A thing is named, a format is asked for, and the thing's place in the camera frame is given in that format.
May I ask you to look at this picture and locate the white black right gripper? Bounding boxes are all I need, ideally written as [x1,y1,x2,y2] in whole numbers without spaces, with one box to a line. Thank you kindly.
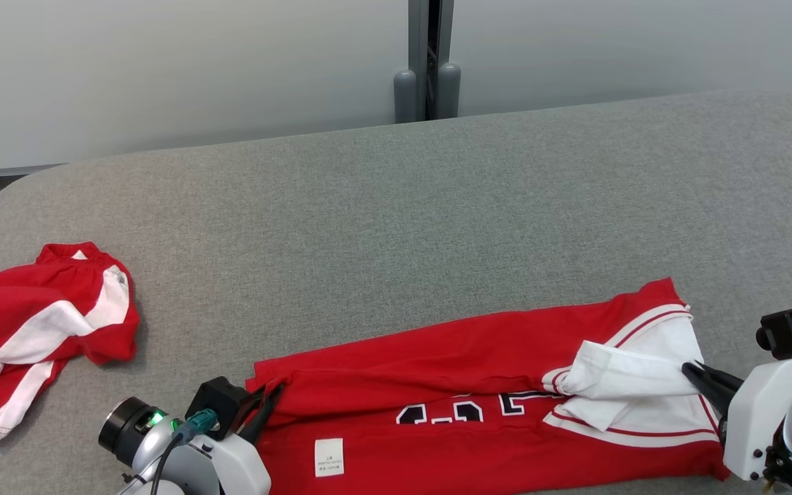
[682,349,792,482]

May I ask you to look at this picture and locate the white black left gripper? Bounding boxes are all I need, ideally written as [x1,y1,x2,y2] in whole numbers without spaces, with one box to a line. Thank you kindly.
[98,383,285,495]

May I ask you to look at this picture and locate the red jersey with white sleeves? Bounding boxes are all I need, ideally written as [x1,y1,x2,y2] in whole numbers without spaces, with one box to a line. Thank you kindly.
[245,277,730,495]

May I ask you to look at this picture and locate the red shorts with white stripe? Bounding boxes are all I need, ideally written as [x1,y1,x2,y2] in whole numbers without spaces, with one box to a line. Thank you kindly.
[0,242,140,445]

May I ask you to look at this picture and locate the grey fabric sofa cushion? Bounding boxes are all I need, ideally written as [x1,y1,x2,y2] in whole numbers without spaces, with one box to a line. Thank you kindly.
[0,89,792,495]

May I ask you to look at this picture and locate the teal left camera cable plug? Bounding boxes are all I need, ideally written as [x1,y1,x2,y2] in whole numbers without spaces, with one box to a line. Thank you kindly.
[171,408,219,442]

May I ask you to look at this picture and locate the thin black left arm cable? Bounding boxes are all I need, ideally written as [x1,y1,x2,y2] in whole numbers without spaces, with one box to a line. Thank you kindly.
[151,430,184,495]

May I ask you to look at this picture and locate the grey cylindrical post foot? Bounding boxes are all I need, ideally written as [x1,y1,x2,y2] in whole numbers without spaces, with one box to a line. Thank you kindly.
[437,63,461,119]
[394,69,417,124]

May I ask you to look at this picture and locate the grey partition post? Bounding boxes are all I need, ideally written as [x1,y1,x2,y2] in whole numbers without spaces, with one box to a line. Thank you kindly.
[408,0,454,122]

